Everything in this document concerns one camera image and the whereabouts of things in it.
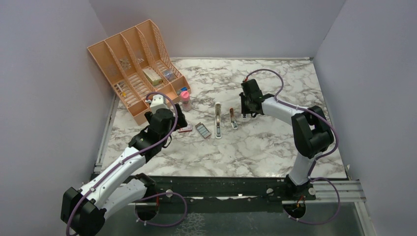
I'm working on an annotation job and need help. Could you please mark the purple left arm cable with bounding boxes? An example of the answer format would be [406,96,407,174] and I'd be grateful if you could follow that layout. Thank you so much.
[65,92,189,236]

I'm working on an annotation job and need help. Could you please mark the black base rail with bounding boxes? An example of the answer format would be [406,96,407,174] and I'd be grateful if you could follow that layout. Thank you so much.
[88,174,315,217]

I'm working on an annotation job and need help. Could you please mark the yellow green box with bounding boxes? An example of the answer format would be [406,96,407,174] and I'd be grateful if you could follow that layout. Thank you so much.
[142,67,162,86]

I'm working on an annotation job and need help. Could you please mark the long white stapler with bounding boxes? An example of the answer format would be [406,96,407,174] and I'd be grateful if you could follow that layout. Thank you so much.
[215,102,222,139]

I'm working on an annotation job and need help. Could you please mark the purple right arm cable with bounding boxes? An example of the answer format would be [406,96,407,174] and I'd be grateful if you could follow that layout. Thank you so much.
[244,69,341,225]

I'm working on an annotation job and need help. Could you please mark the staple box tray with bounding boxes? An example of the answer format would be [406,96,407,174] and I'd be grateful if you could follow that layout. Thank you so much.
[195,122,211,139]

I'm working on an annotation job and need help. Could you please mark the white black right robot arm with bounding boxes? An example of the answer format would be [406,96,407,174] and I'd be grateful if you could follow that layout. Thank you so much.
[239,80,334,200]

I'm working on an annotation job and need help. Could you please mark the red staple box sleeve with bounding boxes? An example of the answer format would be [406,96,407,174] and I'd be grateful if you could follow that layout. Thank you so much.
[178,125,192,133]

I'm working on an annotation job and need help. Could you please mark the clear bag of clips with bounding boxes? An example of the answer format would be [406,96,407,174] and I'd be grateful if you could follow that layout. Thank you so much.
[162,69,176,81]

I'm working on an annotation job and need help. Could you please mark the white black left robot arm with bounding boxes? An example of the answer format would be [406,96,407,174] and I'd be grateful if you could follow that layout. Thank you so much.
[60,102,188,236]

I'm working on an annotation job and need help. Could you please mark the peach plastic desk organizer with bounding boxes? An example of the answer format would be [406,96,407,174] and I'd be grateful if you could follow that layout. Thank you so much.
[87,20,191,125]

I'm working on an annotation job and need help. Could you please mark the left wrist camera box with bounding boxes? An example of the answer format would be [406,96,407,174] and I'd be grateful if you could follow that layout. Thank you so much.
[145,94,168,114]

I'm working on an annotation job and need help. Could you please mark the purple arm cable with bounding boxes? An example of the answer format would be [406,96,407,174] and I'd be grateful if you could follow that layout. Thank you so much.
[65,92,189,236]
[244,69,341,225]

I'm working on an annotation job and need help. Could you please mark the pink cap glue bottle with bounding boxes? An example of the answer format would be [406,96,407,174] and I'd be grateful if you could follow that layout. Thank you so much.
[180,90,191,111]

